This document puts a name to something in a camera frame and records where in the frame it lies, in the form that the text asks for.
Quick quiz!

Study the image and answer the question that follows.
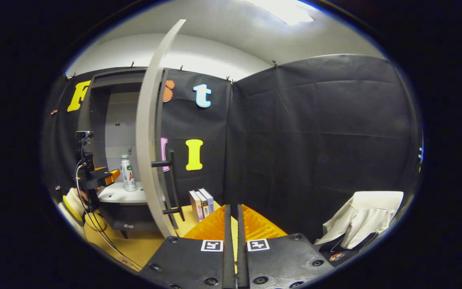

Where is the brown book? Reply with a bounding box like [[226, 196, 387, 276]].
[[196, 189, 210, 218]]

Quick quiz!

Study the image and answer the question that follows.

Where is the pink book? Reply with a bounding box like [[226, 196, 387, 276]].
[[189, 190, 204, 222]]

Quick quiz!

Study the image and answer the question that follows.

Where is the beige cabinet door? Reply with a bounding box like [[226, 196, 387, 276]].
[[136, 19, 186, 238]]

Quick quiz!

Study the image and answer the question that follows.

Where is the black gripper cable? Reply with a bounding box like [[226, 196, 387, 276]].
[[75, 159, 143, 271]]

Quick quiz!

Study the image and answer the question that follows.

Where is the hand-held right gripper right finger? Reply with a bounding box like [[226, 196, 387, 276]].
[[237, 204, 336, 289]]

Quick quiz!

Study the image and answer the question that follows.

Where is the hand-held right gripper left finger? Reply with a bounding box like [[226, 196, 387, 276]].
[[140, 205, 236, 289]]

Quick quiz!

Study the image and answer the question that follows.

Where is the ceiling light strip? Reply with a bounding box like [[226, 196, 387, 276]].
[[251, 0, 316, 25]]

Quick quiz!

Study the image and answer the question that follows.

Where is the cream jacket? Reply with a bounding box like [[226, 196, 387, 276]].
[[314, 191, 404, 250]]

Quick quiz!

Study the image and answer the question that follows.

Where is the dark grey cabinet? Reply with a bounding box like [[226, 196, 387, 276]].
[[78, 67, 171, 239]]

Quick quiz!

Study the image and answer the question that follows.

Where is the white bottle with green label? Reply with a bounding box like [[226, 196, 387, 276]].
[[120, 155, 138, 192]]

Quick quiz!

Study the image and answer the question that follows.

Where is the black backdrop cloth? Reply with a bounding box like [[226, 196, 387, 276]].
[[43, 53, 422, 245]]

